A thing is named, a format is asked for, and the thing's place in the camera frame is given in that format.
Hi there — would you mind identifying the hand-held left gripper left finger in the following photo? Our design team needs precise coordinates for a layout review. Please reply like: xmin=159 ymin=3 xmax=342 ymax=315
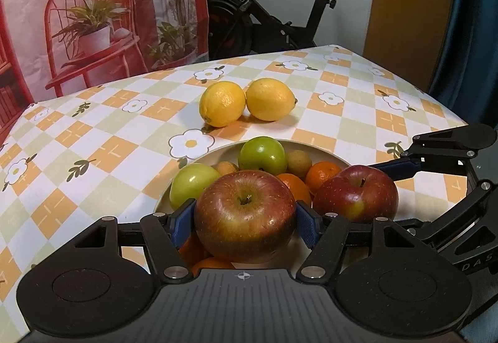
xmin=74 ymin=199 xmax=195 ymax=285

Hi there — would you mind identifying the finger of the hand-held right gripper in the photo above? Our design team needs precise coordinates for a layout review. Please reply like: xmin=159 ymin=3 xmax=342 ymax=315
xmin=369 ymin=124 xmax=498 ymax=180
xmin=395 ymin=179 xmax=498 ymax=270

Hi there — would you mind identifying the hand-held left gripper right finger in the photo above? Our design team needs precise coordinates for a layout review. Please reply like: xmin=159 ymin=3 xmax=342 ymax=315
xmin=295 ymin=200 xmax=423 ymax=285

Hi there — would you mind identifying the yellow-green apple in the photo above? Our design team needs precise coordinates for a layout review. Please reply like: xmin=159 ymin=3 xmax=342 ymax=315
xmin=169 ymin=163 xmax=221 ymax=211

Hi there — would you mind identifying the bright red apple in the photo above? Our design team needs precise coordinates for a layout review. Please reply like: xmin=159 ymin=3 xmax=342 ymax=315
xmin=313 ymin=165 xmax=399 ymax=224

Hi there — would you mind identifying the small tan round fruit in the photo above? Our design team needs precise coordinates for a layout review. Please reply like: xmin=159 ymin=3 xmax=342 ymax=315
xmin=287 ymin=150 xmax=313 ymax=177

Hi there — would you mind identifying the dull red-green apple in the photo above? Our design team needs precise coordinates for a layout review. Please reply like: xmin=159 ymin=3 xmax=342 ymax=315
xmin=194 ymin=170 xmax=297 ymax=264

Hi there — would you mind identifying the beige round plate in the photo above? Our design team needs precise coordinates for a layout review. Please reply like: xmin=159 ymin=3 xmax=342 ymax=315
xmin=153 ymin=138 xmax=353 ymax=270

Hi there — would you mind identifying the small brown round fruit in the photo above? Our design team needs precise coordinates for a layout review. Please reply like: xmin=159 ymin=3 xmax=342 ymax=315
xmin=215 ymin=160 xmax=239 ymax=176

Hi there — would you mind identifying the green apple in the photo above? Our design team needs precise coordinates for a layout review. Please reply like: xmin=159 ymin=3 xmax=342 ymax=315
xmin=237 ymin=137 xmax=289 ymax=176

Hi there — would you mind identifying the checkered floral tablecloth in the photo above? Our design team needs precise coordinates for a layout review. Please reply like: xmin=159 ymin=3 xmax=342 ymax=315
xmin=0 ymin=44 xmax=469 ymax=332

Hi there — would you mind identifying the yellow lemon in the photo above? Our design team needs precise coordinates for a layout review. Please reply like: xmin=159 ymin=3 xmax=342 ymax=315
xmin=246 ymin=78 xmax=298 ymax=122
xmin=199 ymin=81 xmax=247 ymax=128

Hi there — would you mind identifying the blue curtain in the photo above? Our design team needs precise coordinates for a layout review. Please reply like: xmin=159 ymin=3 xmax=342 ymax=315
xmin=426 ymin=0 xmax=498 ymax=126

